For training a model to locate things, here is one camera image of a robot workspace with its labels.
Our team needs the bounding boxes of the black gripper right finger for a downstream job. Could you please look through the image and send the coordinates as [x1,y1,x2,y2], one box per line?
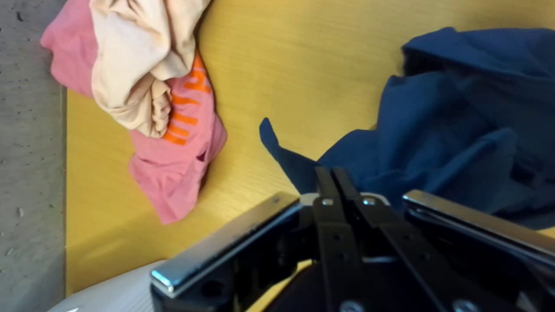
[333,165,555,312]

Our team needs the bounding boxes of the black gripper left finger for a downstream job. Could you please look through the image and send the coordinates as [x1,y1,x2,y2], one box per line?
[149,165,365,312]

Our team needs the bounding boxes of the dark blue t-shirt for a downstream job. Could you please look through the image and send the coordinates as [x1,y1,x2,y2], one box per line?
[257,24,555,232]

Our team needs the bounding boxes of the pink cloth with orange print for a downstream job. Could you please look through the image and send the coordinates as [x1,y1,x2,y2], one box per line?
[38,0,229,227]

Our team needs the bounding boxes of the peach cloth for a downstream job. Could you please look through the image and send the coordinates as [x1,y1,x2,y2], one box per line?
[87,0,214,141]

